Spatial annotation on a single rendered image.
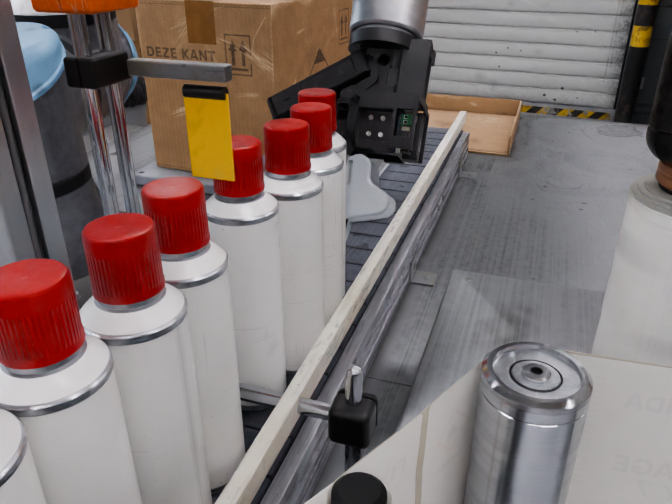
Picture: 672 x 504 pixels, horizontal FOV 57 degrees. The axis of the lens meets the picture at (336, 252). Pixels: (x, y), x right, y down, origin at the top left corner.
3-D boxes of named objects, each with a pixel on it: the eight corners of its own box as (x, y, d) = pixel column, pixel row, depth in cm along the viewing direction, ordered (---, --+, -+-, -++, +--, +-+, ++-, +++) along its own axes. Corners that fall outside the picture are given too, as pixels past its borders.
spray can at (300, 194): (297, 384, 50) (288, 138, 40) (252, 360, 53) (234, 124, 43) (337, 354, 53) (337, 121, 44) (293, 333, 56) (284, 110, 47)
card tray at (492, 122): (508, 156, 117) (511, 136, 115) (377, 143, 125) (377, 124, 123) (519, 117, 142) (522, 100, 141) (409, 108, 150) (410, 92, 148)
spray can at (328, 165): (343, 341, 55) (344, 114, 46) (285, 341, 55) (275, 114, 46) (342, 309, 60) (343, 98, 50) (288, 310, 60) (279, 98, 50)
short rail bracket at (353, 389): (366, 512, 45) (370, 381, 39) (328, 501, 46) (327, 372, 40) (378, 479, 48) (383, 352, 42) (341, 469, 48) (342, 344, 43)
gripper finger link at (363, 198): (378, 251, 58) (392, 155, 58) (318, 243, 60) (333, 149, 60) (384, 253, 61) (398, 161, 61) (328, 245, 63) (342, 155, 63)
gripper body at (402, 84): (409, 155, 57) (429, 27, 57) (321, 147, 59) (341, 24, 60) (421, 171, 64) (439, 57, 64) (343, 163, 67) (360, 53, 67)
